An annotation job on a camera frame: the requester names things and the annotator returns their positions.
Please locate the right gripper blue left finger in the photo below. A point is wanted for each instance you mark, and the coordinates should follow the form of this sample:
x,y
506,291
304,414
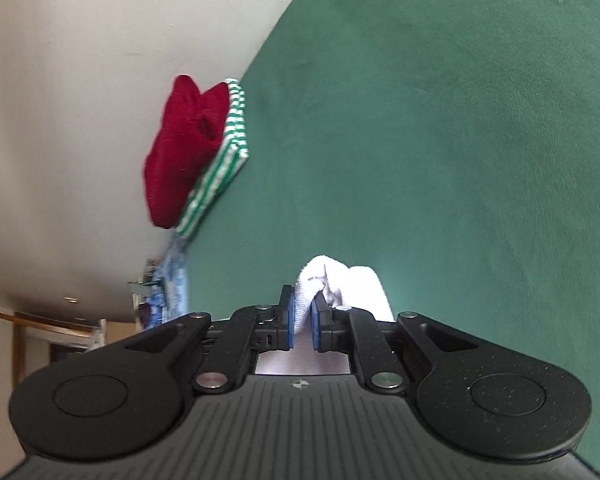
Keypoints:
x,y
231,348

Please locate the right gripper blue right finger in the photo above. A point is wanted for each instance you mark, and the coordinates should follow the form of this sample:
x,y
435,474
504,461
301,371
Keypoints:
x,y
365,341

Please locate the blue white patterned towel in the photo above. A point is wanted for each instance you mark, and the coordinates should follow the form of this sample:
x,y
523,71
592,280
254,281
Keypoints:
x,y
168,299

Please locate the green white striped garment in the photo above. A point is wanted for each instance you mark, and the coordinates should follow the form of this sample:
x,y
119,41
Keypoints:
x,y
216,177

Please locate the red folded sweater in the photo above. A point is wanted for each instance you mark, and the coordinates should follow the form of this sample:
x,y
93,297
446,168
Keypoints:
x,y
190,135

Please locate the green table cloth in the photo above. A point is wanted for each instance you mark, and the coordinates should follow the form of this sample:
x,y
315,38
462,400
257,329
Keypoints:
x,y
453,146

